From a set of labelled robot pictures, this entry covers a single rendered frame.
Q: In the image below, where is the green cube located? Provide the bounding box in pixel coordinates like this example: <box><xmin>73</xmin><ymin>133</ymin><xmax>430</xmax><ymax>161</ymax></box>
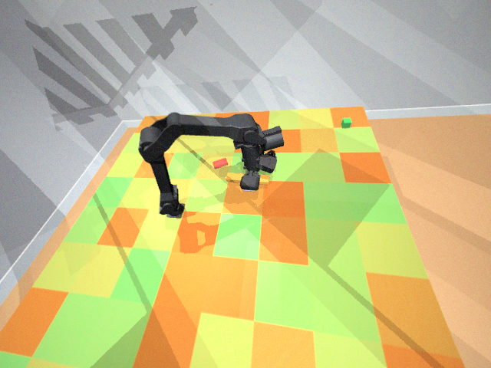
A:
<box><xmin>341</xmin><ymin>118</ymin><xmax>352</xmax><ymax>129</ymax></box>

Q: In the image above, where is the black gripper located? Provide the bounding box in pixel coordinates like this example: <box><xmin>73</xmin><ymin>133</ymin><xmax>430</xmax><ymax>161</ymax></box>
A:
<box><xmin>240</xmin><ymin>145</ymin><xmax>265</xmax><ymax>190</ymax></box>

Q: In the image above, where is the pink flat bar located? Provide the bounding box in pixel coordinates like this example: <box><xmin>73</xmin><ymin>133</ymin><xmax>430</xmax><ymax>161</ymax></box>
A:
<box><xmin>213</xmin><ymin>158</ymin><xmax>228</xmax><ymax>169</ymax></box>

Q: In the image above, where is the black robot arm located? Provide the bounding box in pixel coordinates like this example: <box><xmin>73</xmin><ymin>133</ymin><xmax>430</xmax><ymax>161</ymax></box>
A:
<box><xmin>138</xmin><ymin>113</ymin><xmax>284</xmax><ymax>218</ymax></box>

